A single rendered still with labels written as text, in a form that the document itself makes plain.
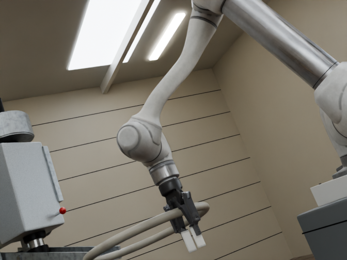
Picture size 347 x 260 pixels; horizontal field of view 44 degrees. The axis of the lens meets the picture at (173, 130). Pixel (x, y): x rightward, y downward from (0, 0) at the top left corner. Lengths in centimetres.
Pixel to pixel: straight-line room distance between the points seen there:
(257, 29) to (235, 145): 714
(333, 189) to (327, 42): 536
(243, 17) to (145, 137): 46
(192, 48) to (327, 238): 74
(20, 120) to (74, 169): 505
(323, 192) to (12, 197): 128
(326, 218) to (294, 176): 630
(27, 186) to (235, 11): 121
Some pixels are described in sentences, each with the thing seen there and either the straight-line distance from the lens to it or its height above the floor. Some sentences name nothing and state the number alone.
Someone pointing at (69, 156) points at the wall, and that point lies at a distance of 721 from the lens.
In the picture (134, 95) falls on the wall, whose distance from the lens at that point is 797.
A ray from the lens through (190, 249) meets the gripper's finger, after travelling 142.
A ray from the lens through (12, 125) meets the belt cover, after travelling 212.
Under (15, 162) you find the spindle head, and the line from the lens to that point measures 206.
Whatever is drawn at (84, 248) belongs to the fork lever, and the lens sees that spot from 193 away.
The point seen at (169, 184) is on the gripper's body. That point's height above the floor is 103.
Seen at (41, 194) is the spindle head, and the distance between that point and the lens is 207.
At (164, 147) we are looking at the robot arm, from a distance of 140.
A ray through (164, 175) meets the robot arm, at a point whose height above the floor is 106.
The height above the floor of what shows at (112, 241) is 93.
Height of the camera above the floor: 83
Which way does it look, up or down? 15 degrees up
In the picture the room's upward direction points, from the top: 21 degrees counter-clockwise
